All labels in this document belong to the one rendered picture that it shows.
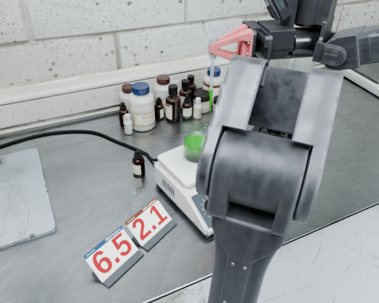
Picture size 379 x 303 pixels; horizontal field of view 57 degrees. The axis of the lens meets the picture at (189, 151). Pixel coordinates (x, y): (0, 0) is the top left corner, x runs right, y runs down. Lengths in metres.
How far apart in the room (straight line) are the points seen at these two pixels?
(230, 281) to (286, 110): 0.16
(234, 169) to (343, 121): 0.93
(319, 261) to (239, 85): 0.51
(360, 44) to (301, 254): 0.40
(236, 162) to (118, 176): 0.62
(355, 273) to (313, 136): 0.51
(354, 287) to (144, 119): 0.64
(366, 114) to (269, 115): 0.94
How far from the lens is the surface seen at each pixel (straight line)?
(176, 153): 0.78
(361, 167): 1.00
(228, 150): 0.27
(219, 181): 0.27
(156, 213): 0.73
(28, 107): 1.06
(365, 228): 0.84
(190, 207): 0.71
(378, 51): 0.68
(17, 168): 0.94
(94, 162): 0.91
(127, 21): 1.07
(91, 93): 1.07
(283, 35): 0.67
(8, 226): 0.80
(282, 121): 0.32
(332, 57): 0.67
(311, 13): 0.69
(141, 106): 0.96
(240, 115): 0.28
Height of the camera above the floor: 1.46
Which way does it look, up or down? 37 degrees down
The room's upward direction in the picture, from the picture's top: 2 degrees clockwise
